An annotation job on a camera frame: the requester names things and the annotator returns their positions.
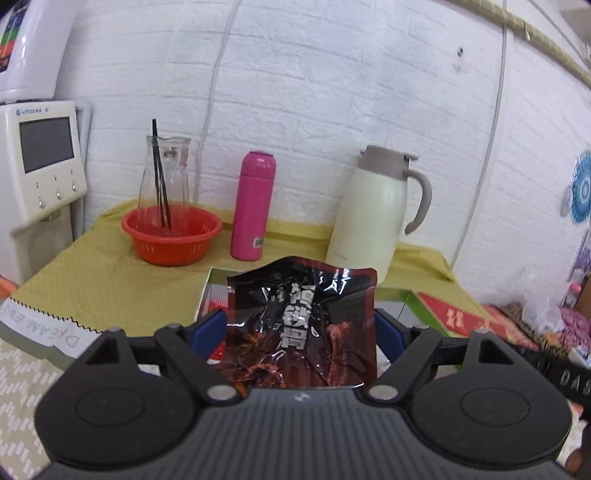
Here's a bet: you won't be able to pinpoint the white dispenser with screen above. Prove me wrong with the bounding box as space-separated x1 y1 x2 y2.
0 100 90 285

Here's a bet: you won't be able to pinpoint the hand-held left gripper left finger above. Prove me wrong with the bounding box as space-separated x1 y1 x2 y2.
65 309 249 404

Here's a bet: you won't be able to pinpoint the green cardboard box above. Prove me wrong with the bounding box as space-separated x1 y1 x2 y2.
194 265 462 371

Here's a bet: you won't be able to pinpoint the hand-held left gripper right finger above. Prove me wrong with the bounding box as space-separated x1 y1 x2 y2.
365 308 544 405

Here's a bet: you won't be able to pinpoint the pink thermos bottle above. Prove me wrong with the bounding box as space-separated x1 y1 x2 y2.
230 150 278 262

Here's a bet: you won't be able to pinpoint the purple packets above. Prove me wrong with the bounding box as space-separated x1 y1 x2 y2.
556 305 591 352

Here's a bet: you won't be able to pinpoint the dark red snack packet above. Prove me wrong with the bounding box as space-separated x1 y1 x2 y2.
224 257 379 389

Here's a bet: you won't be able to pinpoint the clear plastic bag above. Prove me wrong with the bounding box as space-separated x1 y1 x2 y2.
519 270 571 343

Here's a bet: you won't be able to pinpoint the red plastic basket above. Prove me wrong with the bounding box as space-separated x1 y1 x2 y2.
121 206 223 267

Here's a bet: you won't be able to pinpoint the glass carafe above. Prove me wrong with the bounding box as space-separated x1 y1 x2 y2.
137 135 192 232

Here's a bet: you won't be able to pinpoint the white thermal carafe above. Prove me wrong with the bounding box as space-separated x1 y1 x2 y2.
324 145 434 283

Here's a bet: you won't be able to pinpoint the white wall pipe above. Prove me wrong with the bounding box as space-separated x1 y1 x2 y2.
450 21 509 271

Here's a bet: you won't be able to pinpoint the blue wall decoration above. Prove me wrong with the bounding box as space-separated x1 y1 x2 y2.
561 150 591 226

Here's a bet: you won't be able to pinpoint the white wall cable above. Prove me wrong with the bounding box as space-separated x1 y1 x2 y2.
198 0 243 205

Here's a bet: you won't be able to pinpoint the thick rope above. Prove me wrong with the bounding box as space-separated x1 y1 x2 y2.
480 0 591 82

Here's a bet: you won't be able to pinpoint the yellow-green tablecloth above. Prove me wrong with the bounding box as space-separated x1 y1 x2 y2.
9 198 462 339

